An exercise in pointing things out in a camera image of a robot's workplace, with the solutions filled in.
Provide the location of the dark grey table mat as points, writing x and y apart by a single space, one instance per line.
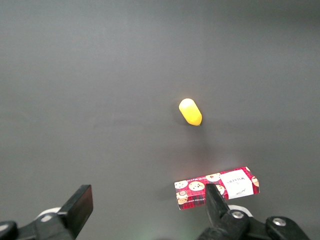
100 87

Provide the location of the red tartan cookie box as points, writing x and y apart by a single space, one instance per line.
195 186

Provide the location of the yellow lemon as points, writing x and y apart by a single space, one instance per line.
190 112

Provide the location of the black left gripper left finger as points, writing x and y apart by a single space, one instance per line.
77 210

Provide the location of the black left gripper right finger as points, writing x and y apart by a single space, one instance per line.
215 210

